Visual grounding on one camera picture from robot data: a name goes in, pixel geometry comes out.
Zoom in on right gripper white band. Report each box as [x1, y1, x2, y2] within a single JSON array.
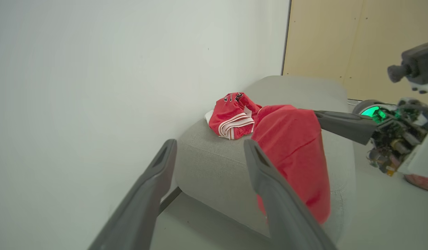
[[314, 99, 428, 178]]

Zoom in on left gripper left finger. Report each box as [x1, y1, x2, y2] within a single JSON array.
[[88, 139, 178, 250]]

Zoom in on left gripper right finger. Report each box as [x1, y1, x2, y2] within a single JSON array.
[[243, 139, 338, 250]]

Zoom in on red shorts with white trim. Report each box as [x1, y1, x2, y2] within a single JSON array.
[[251, 104, 332, 225]]

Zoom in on red jersey with striped trim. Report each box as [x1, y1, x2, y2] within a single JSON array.
[[204, 92, 263, 140]]

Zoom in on black baseboard strip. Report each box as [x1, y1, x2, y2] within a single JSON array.
[[158, 186, 183, 215]]

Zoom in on grey fabric sofa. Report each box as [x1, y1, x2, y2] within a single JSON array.
[[174, 75, 357, 244]]

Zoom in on light wooden panel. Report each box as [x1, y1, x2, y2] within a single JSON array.
[[282, 0, 428, 107]]

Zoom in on reddish round object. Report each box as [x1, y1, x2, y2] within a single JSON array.
[[404, 174, 428, 193]]

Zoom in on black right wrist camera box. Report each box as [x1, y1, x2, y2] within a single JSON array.
[[387, 41, 428, 95]]

